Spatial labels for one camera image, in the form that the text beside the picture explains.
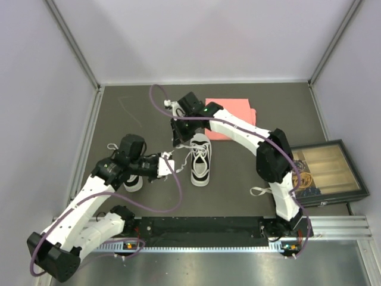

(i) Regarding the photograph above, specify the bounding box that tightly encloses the grey slotted cable duct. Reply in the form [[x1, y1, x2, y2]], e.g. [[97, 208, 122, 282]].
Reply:
[[95, 240, 301, 253]]

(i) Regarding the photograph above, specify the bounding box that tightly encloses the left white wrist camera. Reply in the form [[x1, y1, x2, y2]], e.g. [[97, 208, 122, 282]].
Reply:
[[157, 152, 175, 178]]

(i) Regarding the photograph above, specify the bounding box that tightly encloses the pink folded cloth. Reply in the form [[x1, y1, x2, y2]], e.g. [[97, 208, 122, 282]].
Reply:
[[205, 98, 257, 141]]

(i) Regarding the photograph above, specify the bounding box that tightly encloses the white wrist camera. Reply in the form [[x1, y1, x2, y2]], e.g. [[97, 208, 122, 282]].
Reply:
[[164, 100, 184, 117], [157, 152, 175, 178]]

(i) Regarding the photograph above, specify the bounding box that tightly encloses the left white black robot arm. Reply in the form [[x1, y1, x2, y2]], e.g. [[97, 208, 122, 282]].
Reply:
[[27, 134, 174, 282]]

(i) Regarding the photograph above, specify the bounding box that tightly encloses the purple cable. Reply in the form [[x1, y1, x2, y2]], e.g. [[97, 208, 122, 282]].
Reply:
[[29, 154, 183, 278], [148, 84, 313, 260]]

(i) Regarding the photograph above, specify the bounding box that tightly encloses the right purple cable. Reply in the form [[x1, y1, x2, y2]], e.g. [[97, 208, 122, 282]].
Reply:
[[148, 84, 313, 260]]

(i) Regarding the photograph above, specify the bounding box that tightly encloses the aluminium extrusion rail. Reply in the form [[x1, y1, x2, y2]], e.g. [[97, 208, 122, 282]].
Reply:
[[47, 214, 373, 239]]

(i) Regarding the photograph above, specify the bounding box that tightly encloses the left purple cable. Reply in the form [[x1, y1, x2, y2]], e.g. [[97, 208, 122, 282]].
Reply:
[[29, 154, 183, 278]]

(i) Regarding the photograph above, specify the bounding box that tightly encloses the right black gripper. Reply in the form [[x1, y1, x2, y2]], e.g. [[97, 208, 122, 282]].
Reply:
[[170, 115, 198, 148]]

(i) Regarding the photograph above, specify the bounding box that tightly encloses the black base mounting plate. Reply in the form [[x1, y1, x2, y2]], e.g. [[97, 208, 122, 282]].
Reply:
[[121, 216, 308, 248]]

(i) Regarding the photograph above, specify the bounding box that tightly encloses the black white sneaker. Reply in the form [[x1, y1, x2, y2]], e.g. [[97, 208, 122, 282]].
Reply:
[[176, 133, 212, 187], [107, 143, 143, 192]]

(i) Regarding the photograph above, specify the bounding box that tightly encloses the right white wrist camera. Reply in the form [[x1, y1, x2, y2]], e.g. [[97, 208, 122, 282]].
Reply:
[[164, 100, 184, 117]]

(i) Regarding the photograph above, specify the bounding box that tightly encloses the black glass-lid display box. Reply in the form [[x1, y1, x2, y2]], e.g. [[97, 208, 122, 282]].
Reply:
[[292, 139, 369, 207]]

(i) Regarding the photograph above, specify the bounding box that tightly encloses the loose white shoelace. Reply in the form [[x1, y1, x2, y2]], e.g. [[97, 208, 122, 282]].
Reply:
[[249, 187, 272, 197]]

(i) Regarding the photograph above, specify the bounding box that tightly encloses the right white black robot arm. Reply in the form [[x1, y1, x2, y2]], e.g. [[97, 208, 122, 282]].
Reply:
[[164, 92, 303, 236]]

